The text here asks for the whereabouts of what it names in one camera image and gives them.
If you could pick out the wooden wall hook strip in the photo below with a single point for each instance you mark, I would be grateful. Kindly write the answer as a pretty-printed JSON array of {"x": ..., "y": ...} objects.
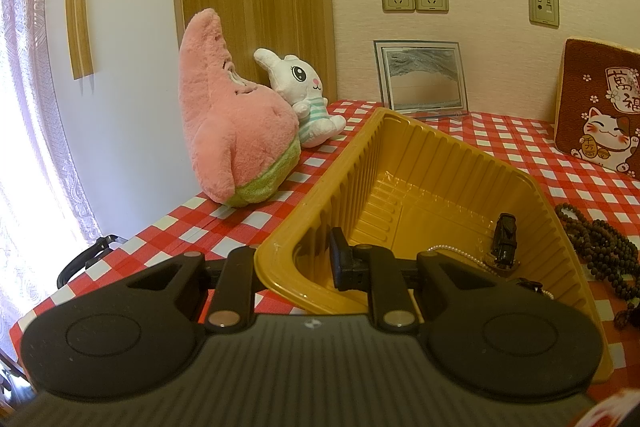
[{"x": 78, "y": 40}]

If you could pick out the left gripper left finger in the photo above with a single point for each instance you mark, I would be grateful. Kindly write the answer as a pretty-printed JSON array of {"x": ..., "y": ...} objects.
[{"x": 235, "y": 284}]

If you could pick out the single wall socket plate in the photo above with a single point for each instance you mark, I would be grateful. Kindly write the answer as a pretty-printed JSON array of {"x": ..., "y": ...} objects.
[{"x": 544, "y": 12}]

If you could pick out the lace window curtain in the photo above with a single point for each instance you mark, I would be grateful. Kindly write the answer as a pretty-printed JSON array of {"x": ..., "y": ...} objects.
[{"x": 25, "y": 52}]

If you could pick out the white bunny plush toy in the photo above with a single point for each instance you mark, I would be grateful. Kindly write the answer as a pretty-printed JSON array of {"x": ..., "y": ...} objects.
[{"x": 300, "y": 85}]

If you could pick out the yellow plastic tray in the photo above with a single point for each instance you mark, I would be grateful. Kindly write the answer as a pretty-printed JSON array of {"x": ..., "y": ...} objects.
[{"x": 474, "y": 224}]

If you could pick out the black leather band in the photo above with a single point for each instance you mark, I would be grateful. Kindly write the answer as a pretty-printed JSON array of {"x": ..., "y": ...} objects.
[{"x": 534, "y": 286}]

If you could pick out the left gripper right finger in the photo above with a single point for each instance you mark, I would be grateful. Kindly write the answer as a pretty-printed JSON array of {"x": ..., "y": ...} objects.
[{"x": 387, "y": 281}]

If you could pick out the silver sand art frame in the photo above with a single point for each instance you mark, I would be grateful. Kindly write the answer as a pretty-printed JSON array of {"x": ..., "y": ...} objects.
[{"x": 421, "y": 78}]

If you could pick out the red lucky cat cushion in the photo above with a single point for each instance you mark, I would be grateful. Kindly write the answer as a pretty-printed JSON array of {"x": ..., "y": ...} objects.
[{"x": 597, "y": 108}]

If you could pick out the pink starfish plush toy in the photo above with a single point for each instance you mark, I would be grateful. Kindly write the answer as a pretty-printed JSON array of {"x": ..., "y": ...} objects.
[{"x": 242, "y": 137}]

